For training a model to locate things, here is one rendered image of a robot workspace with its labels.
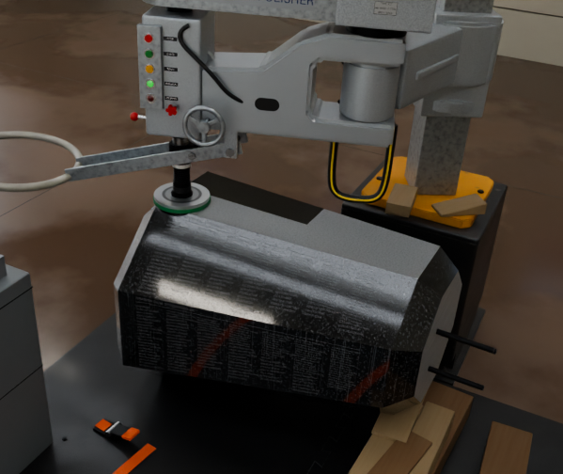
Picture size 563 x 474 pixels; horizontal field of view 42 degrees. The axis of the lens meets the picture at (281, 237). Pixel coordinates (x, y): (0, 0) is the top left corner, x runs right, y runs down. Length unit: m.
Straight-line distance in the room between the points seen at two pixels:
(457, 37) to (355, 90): 0.57
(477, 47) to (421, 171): 0.57
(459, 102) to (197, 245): 1.18
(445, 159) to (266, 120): 0.96
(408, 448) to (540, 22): 6.30
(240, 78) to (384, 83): 0.48
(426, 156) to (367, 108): 0.73
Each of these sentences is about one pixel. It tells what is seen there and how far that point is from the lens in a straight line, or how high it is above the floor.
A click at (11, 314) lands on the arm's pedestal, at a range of 2.61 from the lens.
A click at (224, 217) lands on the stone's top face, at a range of 2.73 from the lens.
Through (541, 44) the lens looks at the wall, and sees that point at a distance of 8.50.
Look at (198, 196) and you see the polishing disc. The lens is 2.83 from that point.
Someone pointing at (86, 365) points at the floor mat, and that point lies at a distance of 3.42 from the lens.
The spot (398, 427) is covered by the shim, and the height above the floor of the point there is 0.24.
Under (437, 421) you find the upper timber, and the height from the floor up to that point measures 0.23.
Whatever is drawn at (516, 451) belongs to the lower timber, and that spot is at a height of 0.11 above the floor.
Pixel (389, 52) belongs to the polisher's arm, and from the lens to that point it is 2.44.
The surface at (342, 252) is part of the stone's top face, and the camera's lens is 2.57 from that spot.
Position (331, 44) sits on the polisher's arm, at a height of 1.55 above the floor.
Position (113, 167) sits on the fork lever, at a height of 1.01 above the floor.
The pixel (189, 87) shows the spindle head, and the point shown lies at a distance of 2.55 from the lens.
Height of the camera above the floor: 2.19
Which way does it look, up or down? 30 degrees down
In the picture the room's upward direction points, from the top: 4 degrees clockwise
